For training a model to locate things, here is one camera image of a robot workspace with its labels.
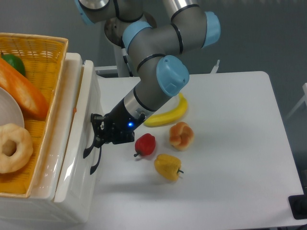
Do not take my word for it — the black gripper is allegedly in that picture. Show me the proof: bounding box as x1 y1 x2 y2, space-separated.
91 99 145 148

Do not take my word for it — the white drawer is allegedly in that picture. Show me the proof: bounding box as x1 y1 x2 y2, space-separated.
54 60 102 223

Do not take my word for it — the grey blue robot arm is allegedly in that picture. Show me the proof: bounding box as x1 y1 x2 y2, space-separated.
75 0 221 148

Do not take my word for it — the white drawer cabinet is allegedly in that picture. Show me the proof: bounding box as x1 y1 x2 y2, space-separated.
0 53 82 222

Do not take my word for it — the red toy pepper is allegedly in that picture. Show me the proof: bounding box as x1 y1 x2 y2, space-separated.
134 133 156 157

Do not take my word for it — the yellow banana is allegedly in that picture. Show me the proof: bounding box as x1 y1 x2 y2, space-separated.
143 93 189 127

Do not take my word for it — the yellow toy pepper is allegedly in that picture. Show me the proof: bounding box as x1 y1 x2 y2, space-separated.
154 154 184 182

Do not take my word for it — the knotted bread roll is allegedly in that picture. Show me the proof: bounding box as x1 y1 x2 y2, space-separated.
169 122 195 151

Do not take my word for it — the orange baguette bread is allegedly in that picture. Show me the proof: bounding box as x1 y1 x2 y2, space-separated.
0 58 49 121

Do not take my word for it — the yellow woven basket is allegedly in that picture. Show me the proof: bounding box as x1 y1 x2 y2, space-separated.
0 33 69 198

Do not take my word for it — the white plate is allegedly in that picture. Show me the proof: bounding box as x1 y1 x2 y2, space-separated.
0 88 24 127

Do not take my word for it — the beige doughnut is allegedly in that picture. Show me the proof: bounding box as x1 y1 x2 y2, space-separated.
0 123 33 173

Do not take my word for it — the green toy fruit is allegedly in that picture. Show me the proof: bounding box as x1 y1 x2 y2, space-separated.
0 52 26 77

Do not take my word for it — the black device at edge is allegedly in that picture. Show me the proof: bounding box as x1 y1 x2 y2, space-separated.
288 195 307 220

